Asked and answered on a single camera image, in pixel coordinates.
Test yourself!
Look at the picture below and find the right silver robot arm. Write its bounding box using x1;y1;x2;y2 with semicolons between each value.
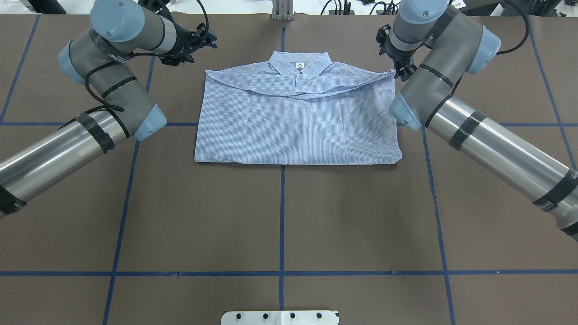
376;0;578;239

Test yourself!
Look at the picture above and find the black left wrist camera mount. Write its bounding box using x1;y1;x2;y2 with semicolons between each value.
159;53;195;67

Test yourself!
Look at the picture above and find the aluminium frame post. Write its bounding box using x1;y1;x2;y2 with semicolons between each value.
272;0;294;21

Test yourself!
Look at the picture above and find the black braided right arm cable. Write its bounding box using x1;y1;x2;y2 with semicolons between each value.
494;0;530;56

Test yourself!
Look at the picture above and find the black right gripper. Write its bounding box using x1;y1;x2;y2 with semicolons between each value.
384;43;417;83

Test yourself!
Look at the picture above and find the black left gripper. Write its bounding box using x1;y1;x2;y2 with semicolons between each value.
174;25;217;55

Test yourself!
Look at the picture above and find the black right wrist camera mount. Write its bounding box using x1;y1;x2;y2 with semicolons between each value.
376;24;392;56

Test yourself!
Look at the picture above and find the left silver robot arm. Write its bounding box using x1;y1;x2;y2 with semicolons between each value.
1;0;217;218

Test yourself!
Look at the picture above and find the blue striped button shirt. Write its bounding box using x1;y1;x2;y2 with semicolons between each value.
194;51;402;165

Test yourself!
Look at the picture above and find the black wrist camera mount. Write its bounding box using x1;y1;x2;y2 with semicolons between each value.
376;24;392;56
159;53;195;67

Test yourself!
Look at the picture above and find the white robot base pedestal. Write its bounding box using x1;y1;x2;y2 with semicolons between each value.
220;310;340;325

